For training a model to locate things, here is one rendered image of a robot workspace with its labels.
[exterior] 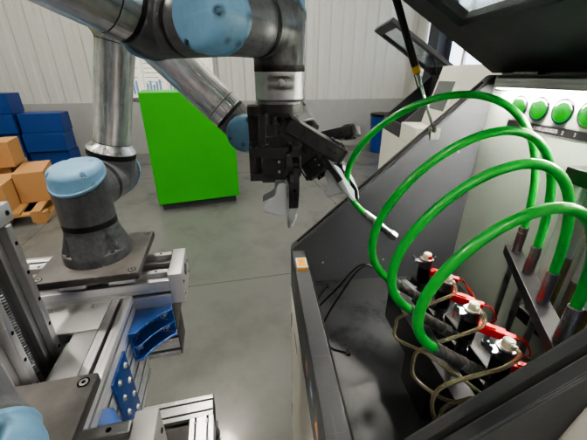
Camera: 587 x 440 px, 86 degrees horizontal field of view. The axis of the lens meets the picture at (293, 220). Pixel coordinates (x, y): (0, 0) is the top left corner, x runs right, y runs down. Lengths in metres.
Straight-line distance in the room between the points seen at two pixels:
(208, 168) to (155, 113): 0.80
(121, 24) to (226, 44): 0.13
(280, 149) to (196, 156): 3.37
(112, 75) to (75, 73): 6.51
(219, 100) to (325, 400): 0.59
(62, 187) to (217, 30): 0.54
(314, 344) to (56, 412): 0.42
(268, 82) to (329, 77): 6.91
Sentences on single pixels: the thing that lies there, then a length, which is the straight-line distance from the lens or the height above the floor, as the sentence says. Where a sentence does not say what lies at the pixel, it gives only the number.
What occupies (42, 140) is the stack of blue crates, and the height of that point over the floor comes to 0.50.
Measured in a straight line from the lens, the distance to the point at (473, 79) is 3.61.
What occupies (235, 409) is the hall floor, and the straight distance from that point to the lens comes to 1.77.
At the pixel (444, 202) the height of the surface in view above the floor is 1.29.
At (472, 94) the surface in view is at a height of 1.41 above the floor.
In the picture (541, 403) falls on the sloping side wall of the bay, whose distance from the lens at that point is 0.46.
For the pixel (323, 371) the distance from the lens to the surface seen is 0.65.
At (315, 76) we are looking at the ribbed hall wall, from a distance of 7.33.
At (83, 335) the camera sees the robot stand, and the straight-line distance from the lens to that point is 0.84.
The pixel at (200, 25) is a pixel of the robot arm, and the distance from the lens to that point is 0.40.
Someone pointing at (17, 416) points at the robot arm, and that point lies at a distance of 0.31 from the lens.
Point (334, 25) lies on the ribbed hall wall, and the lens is 7.47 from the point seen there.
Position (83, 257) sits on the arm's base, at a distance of 0.87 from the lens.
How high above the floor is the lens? 1.44
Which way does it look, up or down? 24 degrees down
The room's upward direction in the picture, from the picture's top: straight up
